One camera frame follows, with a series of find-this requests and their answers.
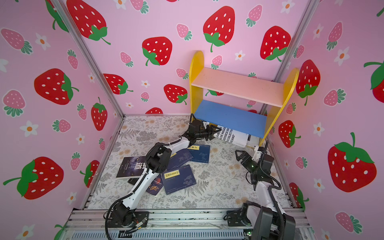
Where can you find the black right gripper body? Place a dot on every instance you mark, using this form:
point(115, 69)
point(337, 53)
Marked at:
point(252, 167)

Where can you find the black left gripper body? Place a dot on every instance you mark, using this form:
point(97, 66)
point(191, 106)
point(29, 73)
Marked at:
point(202, 133)

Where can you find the white book black spanish text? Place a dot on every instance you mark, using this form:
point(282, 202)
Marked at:
point(231, 136)

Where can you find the white Chokladfabriken photo book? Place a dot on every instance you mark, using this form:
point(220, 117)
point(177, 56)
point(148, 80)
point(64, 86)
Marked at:
point(253, 142)

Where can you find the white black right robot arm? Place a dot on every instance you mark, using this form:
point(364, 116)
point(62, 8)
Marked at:
point(267, 218)

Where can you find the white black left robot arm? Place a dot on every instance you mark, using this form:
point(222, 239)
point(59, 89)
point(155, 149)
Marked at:
point(122, 212)

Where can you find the navy book by shelf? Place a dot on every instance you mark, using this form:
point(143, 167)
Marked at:
point(200, 153)

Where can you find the navy book upper yellow label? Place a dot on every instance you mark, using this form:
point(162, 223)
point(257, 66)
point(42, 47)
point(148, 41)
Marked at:
point(179, 158)

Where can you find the navy book yellow label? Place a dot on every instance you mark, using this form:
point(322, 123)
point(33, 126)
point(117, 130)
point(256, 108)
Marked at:
point(179, 158)
point(178, 179)

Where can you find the yellow pink blue bookshelf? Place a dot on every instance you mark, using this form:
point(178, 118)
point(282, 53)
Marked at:
point(238, 87)

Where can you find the navy book lower yellow label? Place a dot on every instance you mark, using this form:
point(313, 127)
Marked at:
point(178, 179)

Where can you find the dark book orange calligraphy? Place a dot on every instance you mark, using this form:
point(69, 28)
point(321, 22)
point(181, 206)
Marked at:
point(154, 188)

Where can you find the black book white chinese title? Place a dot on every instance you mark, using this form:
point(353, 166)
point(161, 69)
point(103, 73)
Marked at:
point(131, 167)

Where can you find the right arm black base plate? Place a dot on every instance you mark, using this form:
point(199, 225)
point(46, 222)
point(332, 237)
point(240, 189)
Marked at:
point(237, 217)

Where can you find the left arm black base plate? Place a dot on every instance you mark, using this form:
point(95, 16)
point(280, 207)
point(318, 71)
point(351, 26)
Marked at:
point(131, 220)

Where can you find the aluminium front rail frame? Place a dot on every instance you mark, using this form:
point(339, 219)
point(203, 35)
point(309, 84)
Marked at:
point(171, 224)

